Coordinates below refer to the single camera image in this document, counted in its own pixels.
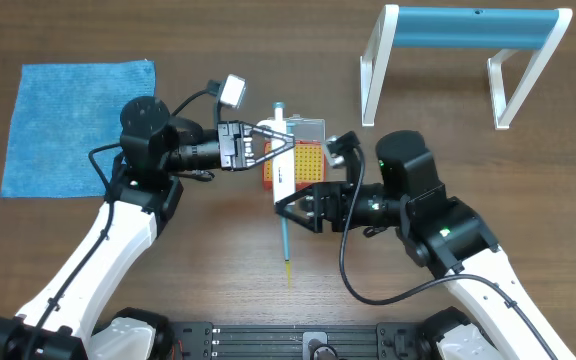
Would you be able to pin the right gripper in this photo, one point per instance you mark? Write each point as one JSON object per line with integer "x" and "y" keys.
{"x": 330, "y": 207}

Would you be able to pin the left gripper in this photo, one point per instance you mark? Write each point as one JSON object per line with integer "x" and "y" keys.
{"x": 233, "y": 147}

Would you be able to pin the white pipette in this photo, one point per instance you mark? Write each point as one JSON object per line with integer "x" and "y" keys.
{"x": 283, "y": 175}

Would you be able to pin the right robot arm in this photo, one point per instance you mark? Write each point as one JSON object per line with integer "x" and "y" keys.
{"x": 438, "y": 225}

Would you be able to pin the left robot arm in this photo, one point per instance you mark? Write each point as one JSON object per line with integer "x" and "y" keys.
{"x": 113, "y": 250}

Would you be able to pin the red and yellow tip box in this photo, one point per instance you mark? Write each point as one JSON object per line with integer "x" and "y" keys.
{"x": 311, "y": 162}

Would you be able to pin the blue cloth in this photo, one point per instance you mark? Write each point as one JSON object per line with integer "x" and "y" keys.
{"x": 58, "y": 125}

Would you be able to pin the white and blue stand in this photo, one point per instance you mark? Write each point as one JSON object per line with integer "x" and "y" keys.
{"x": 473, "y": 27}

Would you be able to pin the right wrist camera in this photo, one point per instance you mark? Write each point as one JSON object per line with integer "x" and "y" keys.
{"x": 335, "y": 150}

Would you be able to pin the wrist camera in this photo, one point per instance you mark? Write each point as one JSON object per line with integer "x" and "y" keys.
{"x": 232, "y": 91}
{"x": 335, "y": 150}

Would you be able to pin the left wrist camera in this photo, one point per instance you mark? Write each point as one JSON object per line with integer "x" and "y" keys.
{"x": 232, "y": 91}

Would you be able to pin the mounting rail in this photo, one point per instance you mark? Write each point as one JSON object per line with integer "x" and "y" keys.
{"x": 268, "y": 342}

